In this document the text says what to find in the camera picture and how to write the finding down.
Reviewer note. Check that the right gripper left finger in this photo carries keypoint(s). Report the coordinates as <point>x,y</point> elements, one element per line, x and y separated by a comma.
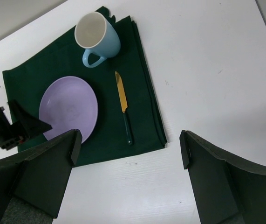
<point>33,182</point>

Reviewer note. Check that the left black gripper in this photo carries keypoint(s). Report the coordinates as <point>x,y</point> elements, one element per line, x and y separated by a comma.
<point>25,127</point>

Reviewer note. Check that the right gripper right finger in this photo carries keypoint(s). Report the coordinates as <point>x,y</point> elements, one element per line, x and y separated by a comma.
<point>228,189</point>

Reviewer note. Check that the lilac plastic plate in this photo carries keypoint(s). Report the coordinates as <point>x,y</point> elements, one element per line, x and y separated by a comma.
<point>69,103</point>

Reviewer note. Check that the dark green cloth napkin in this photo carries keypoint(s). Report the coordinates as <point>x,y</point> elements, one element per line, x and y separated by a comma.
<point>27,83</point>

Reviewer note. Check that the gold knife green handle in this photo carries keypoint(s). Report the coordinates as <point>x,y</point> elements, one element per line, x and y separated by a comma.
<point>124,106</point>

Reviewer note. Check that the blue mug white inside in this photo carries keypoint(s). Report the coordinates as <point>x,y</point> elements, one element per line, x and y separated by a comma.
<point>100,40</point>

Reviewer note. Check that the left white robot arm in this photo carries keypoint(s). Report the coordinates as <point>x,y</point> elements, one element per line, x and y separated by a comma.
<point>25,128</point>

